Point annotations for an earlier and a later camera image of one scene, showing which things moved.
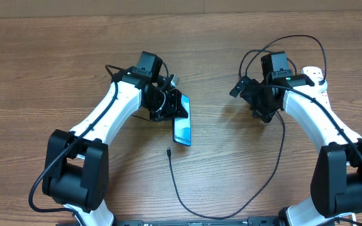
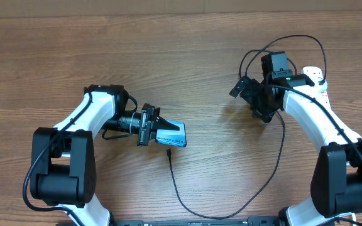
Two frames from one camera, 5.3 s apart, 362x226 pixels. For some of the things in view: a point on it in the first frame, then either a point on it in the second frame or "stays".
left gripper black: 173,111 → 149,123
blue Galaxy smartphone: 182,126 → 173,137
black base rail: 249,221 stays
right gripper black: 265,113 stays
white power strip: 316,74 stays
